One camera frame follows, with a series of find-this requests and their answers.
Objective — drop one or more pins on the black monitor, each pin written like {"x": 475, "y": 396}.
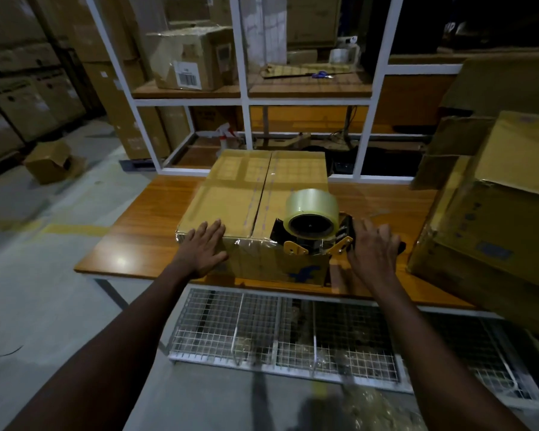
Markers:
{"x": 431, "y": 22}

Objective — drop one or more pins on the printed brown cardboard box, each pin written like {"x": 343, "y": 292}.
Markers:
{"x": 211, "y": 118}

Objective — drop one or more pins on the tall labelled cardboard box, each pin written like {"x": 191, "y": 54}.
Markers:
{"x": 117, "y": 98}

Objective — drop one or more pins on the large brown background carton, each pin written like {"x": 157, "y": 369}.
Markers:
{"x": 314, "y": 17}

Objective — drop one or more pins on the person's left forearm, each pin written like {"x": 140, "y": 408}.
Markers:
{"x": 103, "y": 363}

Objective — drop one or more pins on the pile of clear plastic scraps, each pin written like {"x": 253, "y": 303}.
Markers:
{"x": 377, "y": 412}

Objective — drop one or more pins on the clear packing tape roll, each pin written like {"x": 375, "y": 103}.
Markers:
{"x": 312, "y": 199}

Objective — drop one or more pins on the taped box with barcode label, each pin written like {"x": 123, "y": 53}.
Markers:
{"x": 166, "y": 53}

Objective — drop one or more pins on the yellow cardboard box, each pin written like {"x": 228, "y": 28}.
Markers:
{"x": 224, "y": 197}
{"x": 516, "y": 152}

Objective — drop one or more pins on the person's left hand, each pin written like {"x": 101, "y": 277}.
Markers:
{"x": 200, "y": 253}

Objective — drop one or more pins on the yellow black tape dispenser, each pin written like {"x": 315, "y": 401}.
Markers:
{"x": 296, "y": 247}

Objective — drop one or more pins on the white metal shelf frame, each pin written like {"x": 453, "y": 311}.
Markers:
{"x": 305, "y": 101}

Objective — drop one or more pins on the wall of stacked cartons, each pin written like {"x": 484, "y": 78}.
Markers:
{"x": 18, "y": 94}

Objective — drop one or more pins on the yellow-brown cardboard box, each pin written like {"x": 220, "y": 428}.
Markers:
{"x": 453, "y": 282}

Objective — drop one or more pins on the flattened cardboard sheet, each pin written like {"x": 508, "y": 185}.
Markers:
{"x": 292, "y": 70}

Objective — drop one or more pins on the wide brown cardboard box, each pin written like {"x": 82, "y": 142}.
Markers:
{"x": 90, "y": 31}

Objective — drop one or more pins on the person's right forearm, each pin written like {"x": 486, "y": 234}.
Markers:
{"x": 440, "y": 368}

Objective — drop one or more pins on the person's right hand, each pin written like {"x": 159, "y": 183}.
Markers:
{"x": 375, "y": 258}

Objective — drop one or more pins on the blue pallet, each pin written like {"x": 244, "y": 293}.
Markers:
{"x": 134, "y": 165}

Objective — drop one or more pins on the white spray bottle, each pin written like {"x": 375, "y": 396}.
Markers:
{"x": 224, "y": 139}

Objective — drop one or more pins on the blue scissors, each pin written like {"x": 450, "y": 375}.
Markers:
{"x": 322, "y": 75}

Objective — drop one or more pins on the orange wooden table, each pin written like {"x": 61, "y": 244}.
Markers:
{"x": 148, "y": 219}

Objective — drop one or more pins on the wooden shelf board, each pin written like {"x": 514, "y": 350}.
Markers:
{"x": 305, "y": 89}

